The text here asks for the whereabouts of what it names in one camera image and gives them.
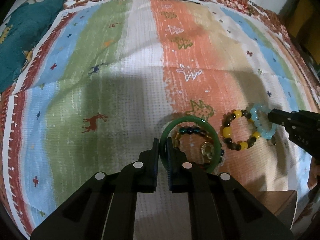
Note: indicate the person's right hand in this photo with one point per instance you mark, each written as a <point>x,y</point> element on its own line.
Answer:
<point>313,173</point>

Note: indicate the teal blanket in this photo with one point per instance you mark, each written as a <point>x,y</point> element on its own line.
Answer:
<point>27,25</point>

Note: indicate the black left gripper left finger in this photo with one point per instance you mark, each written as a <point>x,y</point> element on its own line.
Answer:
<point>104,207</point>

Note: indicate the yellow wooden furniture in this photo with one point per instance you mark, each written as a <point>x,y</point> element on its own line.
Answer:
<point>303,26</point>

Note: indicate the green jade bangle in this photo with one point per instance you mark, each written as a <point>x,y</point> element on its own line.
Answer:
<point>202,123</point>

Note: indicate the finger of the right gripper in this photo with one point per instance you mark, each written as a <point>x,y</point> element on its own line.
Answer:
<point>300,125</point>

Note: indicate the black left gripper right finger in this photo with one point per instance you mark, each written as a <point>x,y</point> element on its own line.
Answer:
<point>219,206</point>

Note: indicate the striped colourful patterned mat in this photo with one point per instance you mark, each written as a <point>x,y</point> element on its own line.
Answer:
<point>108,77</point>

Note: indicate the gold pendant charm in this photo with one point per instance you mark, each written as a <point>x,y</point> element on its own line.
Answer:
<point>207,150</point>

